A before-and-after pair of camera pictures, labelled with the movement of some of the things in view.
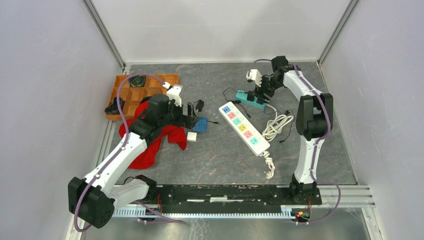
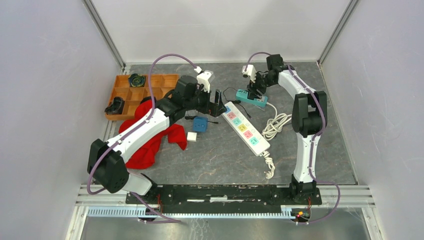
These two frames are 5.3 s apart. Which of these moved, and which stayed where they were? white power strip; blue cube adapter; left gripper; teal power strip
Moved: left gripper
Stayed: white power strip; teal power strip; blue cube adapter
